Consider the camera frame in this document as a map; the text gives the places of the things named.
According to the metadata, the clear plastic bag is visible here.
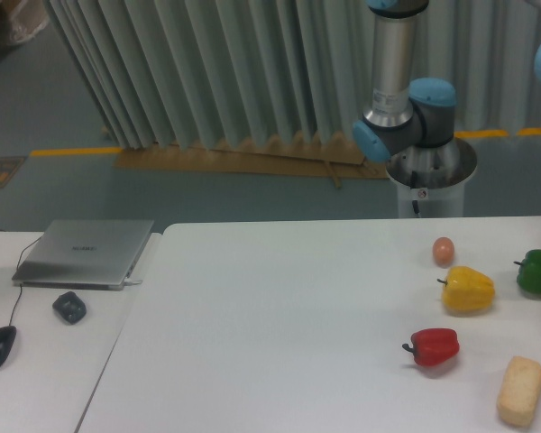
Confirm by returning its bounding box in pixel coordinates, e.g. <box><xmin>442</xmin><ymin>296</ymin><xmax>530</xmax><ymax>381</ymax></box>
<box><xmin>0</xmin><ymin>1</ymin><xmax>50</xmax><ymax>47</ymax></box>

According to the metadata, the green bell pepper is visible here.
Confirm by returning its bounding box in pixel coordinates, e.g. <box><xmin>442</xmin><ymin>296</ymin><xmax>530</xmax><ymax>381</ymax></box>
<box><xmin>515</xmin><ymin>249</ymin><xmax>541</xmax><ymax>297</ymax></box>

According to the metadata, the yellow bell pepper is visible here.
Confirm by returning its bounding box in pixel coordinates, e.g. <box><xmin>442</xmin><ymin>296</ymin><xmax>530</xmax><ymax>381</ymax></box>
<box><xmin>437</xmin><ymin>266</ymin><xmax>496</xmax><ymax>315</ymax></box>

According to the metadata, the brown egg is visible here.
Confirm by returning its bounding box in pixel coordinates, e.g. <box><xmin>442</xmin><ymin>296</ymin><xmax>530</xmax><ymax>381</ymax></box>
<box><xmin>432</xmin><ymin>236</ymin><xmax>455</xmax><ymax>266</ymax></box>

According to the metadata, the brown cardboard sheet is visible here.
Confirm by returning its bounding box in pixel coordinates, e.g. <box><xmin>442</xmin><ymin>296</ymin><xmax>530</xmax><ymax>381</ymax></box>
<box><xmin>115</xmin><ymin>132</ymin><xmax>388</xmax><ymax>188</ymax></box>

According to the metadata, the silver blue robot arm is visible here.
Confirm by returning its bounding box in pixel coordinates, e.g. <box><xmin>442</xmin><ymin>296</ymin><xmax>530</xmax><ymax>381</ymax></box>
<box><xmin>353</xmin><ymin>1</ymin><xmax>456</xmax><ymax>162</ymax></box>

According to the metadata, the grey folding curtain screen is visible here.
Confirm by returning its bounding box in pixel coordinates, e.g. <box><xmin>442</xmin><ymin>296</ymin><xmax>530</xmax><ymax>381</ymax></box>
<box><xmin>44</xmin><ymin>1</ymin><xmax>541</xmax><ymax>149</ymax></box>

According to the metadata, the silver usb plug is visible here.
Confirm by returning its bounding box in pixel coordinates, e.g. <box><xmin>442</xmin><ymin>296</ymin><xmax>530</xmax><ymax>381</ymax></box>
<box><xmin>124</xmin><ymin>279</ymin><xmax>143</xmax><ymax>286</ymax></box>

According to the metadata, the small black gadget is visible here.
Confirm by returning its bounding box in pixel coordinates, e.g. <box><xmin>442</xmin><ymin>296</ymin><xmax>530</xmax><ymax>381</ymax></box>
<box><xmin>52</xmin><ymin>291</ymin><xmax>87</xmax><ymax>325</ymax></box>

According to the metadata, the silver closed laptop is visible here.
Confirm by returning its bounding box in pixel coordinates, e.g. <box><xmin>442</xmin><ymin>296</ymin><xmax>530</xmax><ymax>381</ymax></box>
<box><xmin>12</xmin><ymin>219</ymin><xmax>153</xmax><ymax>290</ymax></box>

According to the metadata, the beige bread loaf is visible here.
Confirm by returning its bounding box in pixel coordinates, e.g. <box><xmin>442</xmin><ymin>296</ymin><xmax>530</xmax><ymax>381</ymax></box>
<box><xmin>496</xmin><ymin>356</ymin><xmax>541</xmax><ymax>428</ymax></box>

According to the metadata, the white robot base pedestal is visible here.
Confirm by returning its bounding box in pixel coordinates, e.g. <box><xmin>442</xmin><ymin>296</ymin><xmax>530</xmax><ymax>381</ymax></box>
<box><xmin>386</xmin><ymin>138</ymin><xmax>478</xmax><ymax>218</ymax></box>

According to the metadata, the black mouse cable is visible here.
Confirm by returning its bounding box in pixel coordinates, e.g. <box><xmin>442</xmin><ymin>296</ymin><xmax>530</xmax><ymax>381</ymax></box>
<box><xmin>0</xmin><ymin>229</ymin><xmax>44</xmax><ymax>328</ymax></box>

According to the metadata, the red bell pepper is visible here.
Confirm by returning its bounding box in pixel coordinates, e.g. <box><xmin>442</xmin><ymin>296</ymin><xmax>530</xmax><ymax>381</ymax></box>
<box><xmin>401</xmin><ymin>328</ymin><xmax>460</xmax><ymax>367</ymax></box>

